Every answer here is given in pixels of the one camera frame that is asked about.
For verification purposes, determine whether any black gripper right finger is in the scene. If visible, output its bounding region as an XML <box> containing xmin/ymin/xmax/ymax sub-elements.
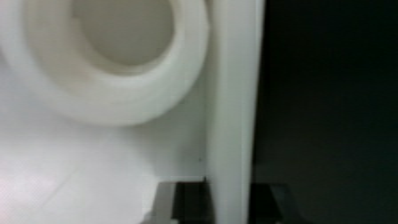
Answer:
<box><xmin>249</xmin><ymin>183</ymin><xmax>309</xmax><ymax>224</ymax></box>

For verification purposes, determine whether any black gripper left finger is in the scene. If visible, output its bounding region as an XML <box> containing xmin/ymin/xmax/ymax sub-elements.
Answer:
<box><xmin>149</xmin><ymin>181</ymin><xmax>213</xmax><ymax>224</ymax></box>

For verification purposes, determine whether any white square tabletop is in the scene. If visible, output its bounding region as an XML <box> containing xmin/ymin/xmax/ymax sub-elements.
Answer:
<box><xmin>0</xmin><ymin>0</ymin><xmax>263</xmax><ymax>224</ymax></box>

